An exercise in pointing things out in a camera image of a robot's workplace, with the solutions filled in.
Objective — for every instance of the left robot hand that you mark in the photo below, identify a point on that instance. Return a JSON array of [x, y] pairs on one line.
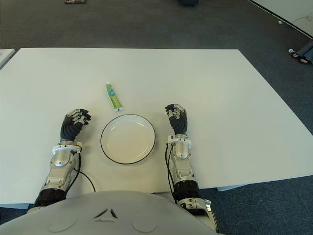
[[71, 127]]

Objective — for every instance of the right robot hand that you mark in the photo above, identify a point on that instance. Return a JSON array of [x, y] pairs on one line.
[[179, 121]]

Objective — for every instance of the green toothpaste tube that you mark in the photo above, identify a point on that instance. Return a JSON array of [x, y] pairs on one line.
[[113, 98]]

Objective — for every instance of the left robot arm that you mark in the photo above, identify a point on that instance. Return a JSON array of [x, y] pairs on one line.
[[60, 161]]

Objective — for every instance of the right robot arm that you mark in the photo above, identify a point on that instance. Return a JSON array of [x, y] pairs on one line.
[[182, 153]]

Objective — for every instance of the white plate with black rim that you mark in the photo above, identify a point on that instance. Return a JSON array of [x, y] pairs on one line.
[[128, 139]]

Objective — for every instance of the grey robot torso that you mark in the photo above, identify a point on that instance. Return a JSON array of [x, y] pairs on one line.
[[105, 215]]

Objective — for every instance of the neighbouring white table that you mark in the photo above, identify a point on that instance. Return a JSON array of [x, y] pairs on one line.
[[5, 57]]

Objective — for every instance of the dark object on floor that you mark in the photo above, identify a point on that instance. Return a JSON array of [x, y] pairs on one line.
[[187, 2]]

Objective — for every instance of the colourful flat item on floor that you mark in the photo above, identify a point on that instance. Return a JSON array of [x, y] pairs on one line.
[[74, 1]]

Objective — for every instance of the foot in black sandal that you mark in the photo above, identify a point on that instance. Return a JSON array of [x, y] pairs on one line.
[[296, 55], [304, 61]]

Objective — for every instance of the grey trouser leg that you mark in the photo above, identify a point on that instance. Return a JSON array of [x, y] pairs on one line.
[[306, 50]]

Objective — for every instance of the white desk with black edge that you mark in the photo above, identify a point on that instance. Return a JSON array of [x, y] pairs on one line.
[[293, 9]]

